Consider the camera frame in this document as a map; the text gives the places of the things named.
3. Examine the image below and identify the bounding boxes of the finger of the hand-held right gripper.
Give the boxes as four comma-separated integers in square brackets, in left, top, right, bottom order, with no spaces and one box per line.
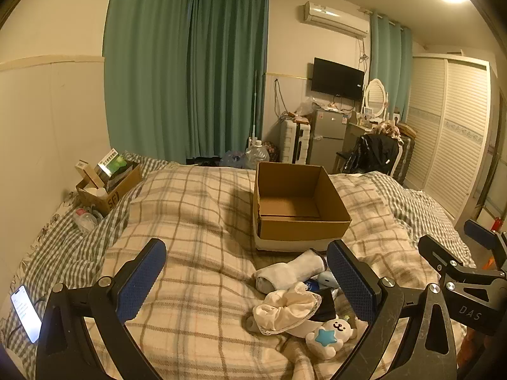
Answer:
[463,219,507,263]
[418,235,464,276]

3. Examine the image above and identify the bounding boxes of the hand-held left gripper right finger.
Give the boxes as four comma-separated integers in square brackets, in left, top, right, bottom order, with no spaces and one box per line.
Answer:
[327,239,462,380]

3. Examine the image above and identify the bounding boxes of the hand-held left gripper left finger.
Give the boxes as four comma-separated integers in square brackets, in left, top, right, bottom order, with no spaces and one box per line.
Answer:
[35,238,167,380]

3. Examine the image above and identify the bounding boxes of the black pouch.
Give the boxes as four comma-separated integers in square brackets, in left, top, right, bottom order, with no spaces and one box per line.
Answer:
[308,288,337,322]

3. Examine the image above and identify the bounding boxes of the white plush toy blue star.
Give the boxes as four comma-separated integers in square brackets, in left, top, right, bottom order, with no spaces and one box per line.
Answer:
[305,317,358,359]

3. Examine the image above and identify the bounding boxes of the white towel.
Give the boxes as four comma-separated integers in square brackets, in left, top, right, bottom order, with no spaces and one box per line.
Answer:
[253,250,328,292]

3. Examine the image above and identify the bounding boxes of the cream cloth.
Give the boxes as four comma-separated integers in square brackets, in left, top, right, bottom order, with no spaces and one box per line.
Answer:
[253,283,321,336]

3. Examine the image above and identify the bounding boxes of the large cardboard box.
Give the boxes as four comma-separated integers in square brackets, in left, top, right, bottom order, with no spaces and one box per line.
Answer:
[252,161,352,252]

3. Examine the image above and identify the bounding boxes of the plaid beige blanket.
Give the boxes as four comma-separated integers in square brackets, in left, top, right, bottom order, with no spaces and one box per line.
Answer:
[85,164,476,380]

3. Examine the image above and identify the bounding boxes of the clear plastic bottle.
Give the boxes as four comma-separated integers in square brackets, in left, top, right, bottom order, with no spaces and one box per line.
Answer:
[75,207,99,232]

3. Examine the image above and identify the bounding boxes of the small brown cardboard box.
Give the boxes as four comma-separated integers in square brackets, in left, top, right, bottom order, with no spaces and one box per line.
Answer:
[76,162,143,217]

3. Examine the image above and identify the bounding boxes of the white louvred wardrobe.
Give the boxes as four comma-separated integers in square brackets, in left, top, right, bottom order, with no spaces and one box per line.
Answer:
[402,54,492,219]

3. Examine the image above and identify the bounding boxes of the black jacket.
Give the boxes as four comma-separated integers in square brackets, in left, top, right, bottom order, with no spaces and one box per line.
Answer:
[344,132,400,175]

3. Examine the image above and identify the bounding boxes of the small tan carton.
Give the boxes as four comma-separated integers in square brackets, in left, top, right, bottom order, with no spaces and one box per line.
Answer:
[77,159,108,189]

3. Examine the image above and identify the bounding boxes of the green printed carton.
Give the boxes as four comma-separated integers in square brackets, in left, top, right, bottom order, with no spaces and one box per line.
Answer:
[97,148,128,180]

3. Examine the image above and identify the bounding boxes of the smartphone with lit screen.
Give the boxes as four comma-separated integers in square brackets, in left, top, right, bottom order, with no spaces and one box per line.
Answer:
[10,285,42,344]

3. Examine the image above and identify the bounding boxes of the grey small fridge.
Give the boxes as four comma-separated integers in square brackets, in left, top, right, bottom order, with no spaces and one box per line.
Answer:
[309,109,351,165]

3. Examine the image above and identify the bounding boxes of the white suitcase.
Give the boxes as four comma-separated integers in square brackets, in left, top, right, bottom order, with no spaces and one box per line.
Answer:
[279,119,311,164]

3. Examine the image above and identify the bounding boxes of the large clear water jug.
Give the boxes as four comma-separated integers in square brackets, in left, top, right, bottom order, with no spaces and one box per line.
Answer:
[244,140,270,170]

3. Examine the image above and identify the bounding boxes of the white oval mirror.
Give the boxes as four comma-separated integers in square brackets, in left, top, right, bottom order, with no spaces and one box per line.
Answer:
[363,78,389,121]

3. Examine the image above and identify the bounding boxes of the clear plastic bag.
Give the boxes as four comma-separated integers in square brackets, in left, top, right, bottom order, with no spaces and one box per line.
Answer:
[295,97,318,118]

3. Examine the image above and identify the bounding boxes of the narrow light green curtain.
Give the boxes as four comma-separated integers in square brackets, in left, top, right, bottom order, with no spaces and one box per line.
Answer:
[370,12,413,124]

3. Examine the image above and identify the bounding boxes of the white mop pole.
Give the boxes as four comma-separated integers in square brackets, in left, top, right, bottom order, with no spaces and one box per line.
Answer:
[251,69,259,155]

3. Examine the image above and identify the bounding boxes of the wide green curtain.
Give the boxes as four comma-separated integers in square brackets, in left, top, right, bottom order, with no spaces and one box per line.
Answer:
[103,0,191,164]

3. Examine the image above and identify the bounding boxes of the pleated green curtain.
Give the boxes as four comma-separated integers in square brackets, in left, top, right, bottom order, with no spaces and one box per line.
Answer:
[186,0,270,162]

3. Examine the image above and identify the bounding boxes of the white air conditioner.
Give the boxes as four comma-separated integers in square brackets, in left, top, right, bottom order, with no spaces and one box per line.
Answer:
[303,2,370,39]

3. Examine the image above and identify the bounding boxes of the black wall television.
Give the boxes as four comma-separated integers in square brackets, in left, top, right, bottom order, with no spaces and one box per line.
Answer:
[311,57,365,99]

